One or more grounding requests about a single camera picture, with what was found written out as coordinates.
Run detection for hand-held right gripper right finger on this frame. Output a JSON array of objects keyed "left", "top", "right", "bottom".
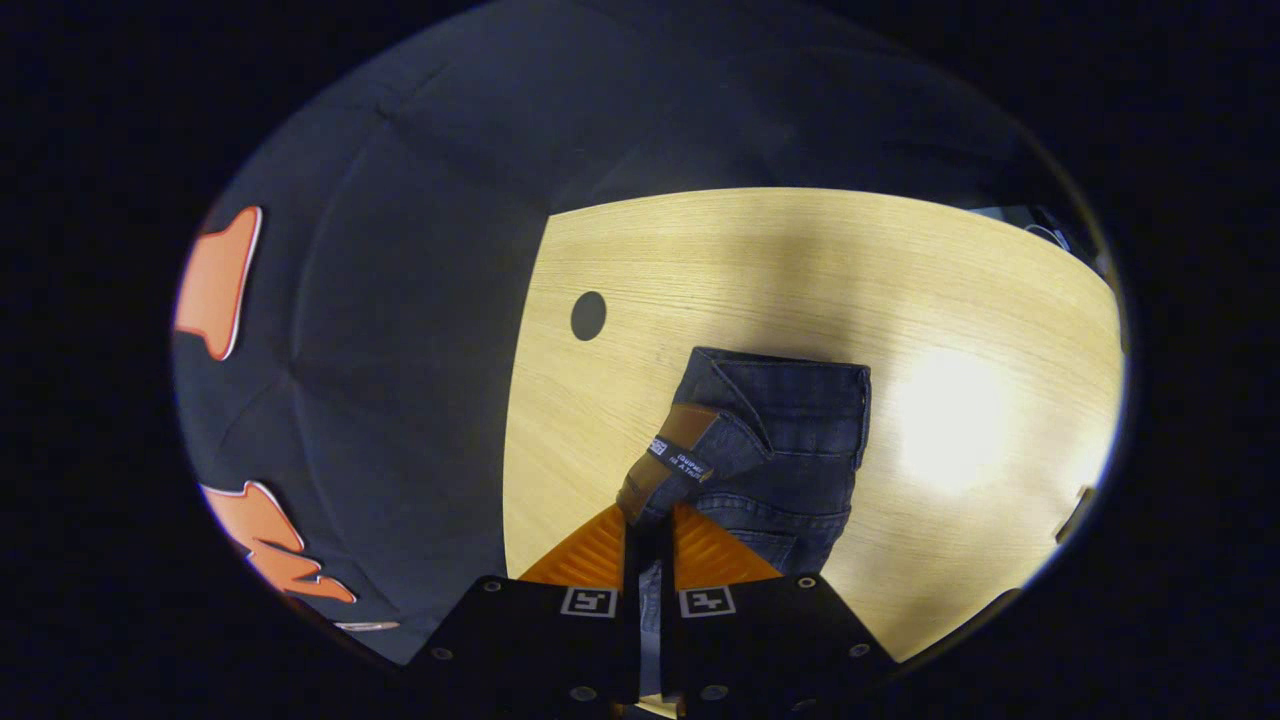
[{"left": 660, "top": 503, "right": 898, "bottom": 720}]

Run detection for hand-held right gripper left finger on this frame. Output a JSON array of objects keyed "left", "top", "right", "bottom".
[{"left": 398, "top": 503, "right": 643, "bottom": 720}]

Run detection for dark denim jeans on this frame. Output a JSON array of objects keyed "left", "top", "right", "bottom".
[{"left": 615, "top": 346, "right": 873, "bottom": 701}]

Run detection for black backdrop cloth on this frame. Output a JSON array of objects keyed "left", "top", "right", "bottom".
[{"left": 170, "top": 0, "right": 1101, "bottom": 666}]

